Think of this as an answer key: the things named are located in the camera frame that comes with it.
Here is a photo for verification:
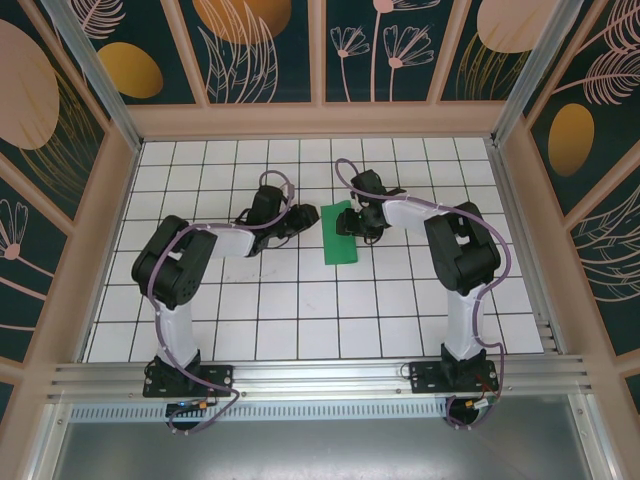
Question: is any green paper sheet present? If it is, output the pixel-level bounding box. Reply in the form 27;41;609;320
320;199;360;266

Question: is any grey metal sheet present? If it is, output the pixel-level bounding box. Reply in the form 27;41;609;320
49;418;596;480

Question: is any aluminium side strut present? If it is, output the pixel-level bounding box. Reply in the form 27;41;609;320
569;394;619;480
27;402;74;480

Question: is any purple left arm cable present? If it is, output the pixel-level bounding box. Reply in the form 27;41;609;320
147;169;297;436

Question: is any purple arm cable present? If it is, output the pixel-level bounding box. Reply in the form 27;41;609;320
334;158;511;432
147;169;297;436

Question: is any long aluminium base rail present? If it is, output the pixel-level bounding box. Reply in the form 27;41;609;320
47;353;599;402

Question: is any aluminium side rail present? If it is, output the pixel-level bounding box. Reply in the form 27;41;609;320
487;139;569;357

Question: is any slotted metal cable duct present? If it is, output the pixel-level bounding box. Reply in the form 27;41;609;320
69;403;451;422

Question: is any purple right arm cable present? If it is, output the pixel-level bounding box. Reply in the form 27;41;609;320
334;158;511;432

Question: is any aluminium corner post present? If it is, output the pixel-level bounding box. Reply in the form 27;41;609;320
42;0;145;152
489;0;586;147

